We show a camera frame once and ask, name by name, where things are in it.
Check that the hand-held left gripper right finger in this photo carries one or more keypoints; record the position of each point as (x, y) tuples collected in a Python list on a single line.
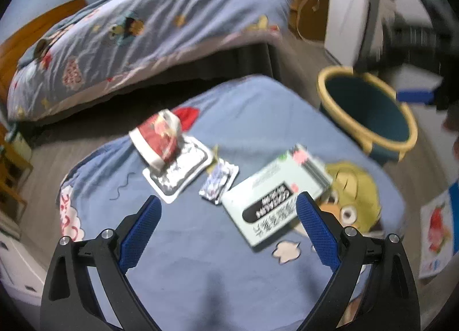
[(317, 230)]

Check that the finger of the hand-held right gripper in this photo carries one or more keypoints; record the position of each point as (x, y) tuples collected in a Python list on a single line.
[(412, 44), (416, 96)]

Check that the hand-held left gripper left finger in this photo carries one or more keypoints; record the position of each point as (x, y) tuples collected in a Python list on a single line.
[(141, 234)]

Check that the teal bin yellow rim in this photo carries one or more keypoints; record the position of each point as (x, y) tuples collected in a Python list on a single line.
[(369, 108)]

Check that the green white cardboard box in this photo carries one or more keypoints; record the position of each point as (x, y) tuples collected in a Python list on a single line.
[(261, 196)]

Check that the white air purifier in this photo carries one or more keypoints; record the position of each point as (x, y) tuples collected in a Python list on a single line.
[(344, 19)]

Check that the silver foil tray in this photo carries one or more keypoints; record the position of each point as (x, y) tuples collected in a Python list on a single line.
[(188, 169)]

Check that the small blue white sachet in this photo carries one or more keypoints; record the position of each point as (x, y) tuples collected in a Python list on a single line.
[(217, 184)]

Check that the red white snack packet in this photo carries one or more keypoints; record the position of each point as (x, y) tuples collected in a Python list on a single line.
[(157, 137)]

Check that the wooden cabinet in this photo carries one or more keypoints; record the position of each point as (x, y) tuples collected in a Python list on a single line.
[(308, 12)]

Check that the strawberry printed bag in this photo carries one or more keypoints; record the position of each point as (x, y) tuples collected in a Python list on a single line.
[(437, 230)]

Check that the white furniture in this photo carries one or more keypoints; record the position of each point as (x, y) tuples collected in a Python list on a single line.
[(18, 270)]

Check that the wooden chair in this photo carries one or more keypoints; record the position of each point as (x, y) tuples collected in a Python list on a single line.
[(14, 180)]

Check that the bed with cartoon duvet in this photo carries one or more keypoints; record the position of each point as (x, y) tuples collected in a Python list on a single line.
[(161, 22)]

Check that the wooden headboard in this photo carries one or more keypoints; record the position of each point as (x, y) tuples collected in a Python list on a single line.
[(32, 33)]

